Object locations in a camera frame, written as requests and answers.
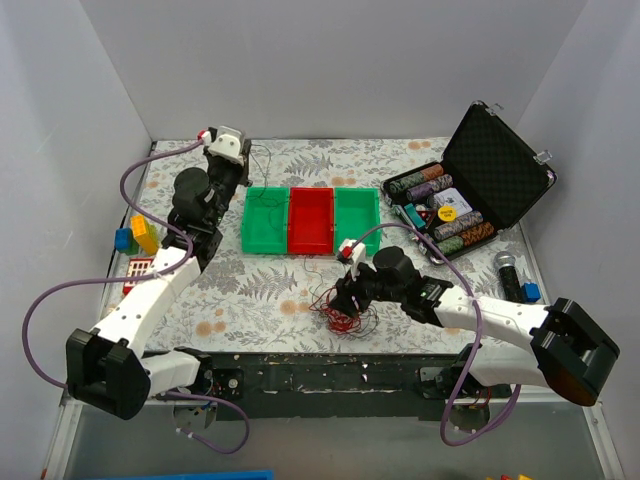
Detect red wire bundle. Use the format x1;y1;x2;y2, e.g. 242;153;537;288
309;287;379;335

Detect thin black wire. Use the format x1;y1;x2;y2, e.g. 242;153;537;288
247;141;291;241

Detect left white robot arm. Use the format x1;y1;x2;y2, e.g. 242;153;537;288
66;149;249;420

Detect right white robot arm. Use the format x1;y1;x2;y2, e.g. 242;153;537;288
329;240;620;406

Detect left green plastic bin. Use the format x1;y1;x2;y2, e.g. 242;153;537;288
241;187;290;254

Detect green plastic bin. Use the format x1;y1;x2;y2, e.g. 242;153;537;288
334;188;380;251
241;187;290;254

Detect right green plastic bin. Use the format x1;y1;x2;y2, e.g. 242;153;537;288
334;188;380;251

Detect yellow dealer button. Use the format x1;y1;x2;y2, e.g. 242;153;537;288
437;205;457;222

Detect red window toy brick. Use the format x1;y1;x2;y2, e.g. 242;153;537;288
122;257;154;296

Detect red plastic bin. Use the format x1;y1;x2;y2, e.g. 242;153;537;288
287;187;334;255

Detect white card deck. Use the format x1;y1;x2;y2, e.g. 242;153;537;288
433;187;473;216

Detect black microphone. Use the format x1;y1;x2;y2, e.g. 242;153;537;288
494;251;525;303

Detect small blue toy brick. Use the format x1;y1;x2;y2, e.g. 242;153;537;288
521;282;542;303

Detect black poker chip case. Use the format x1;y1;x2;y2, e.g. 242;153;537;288
380;101;557;260

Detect blue plastic bin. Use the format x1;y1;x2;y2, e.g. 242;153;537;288
96;470;275;480

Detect yellow red toy pieces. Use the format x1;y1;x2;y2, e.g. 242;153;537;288
484;474;533;480

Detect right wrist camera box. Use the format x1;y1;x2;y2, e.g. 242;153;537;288
337;239;366;280

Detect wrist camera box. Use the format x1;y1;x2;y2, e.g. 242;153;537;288
337;239;366;280
198;126;246;165

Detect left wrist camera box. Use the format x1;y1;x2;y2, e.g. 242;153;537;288
198;126;246;165

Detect black table front frame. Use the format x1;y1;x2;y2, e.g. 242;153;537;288
154;349;511;422

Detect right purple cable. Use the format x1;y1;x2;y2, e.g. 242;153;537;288
357;223;522;447

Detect purple cable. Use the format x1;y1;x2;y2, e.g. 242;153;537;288
22;137;251;455
357;223;522;447

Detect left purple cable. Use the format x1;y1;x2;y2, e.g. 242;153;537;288
22;137;251;455

